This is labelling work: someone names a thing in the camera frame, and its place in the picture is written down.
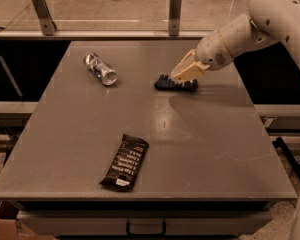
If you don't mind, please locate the dark blue snack bar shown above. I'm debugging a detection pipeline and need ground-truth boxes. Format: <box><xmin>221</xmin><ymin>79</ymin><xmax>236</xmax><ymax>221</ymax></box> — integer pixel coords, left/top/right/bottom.
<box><xmin>154</xmin><ymin>75</ymin><xmax>198</xmax><ymax>92</ymax></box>

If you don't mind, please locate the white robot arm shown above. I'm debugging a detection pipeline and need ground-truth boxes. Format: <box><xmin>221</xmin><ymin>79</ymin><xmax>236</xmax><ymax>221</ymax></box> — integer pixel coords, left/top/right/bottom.
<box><xmin>170</xmin><ymin>0</ymin><xmax>300</xmax><ymax>83</ymax></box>

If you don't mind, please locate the black snack bar wrapper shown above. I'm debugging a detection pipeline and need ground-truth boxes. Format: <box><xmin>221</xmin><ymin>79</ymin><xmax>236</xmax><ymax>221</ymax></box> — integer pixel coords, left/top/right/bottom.
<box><xmin>100</xmin><ymin>134</ymin><xmax>149</xmax><ymax>192</ymax></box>

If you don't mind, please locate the cardboard box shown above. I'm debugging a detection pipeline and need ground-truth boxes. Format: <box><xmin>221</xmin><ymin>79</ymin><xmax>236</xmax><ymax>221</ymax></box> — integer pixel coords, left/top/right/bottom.
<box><xmin>0</xmin><ymin>202</ymin><xmax>54</xmax><ymax>240</ymax></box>

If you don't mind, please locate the middle metal bracket post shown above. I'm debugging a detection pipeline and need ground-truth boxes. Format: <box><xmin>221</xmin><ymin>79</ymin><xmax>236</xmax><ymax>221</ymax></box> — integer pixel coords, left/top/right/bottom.
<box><xmin>168</xmin><ymin>0</ymin><xmax>182</xmax><ymax>36</ymax></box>

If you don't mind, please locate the metal bracket post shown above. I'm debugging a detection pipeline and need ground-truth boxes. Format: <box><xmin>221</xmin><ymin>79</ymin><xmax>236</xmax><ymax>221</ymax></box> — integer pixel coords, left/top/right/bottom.
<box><xmin>31</xmin><ymin>0</ymin><xmax>57</xmax><ymax>36</ymax></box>
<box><xmin>168</xmin><ymin>0</ymin><xmax>182</xmax><ymax>36</ymax></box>

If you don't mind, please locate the left metal bracket post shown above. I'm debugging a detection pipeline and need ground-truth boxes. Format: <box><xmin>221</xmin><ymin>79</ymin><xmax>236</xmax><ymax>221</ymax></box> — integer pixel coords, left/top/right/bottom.
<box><xmin>31</xmin><ymin>0</ymin><xmax>57</xmax><ymax>36</ymax></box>

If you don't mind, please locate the grey drawer with handle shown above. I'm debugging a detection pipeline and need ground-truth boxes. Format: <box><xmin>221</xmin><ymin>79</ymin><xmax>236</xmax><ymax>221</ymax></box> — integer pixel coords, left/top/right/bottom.
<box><xmin>17</xmin><ymin>210</ymin><xmax>272</xmax><ymax>237</ymax></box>

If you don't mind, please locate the metal rail beam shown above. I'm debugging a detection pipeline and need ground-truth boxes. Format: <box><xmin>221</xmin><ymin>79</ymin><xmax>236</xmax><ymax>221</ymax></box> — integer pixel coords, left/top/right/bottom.
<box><xmin>0</xmin><ymin>29</ymin><xmax>211</xmax><ymax>40</ymax></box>

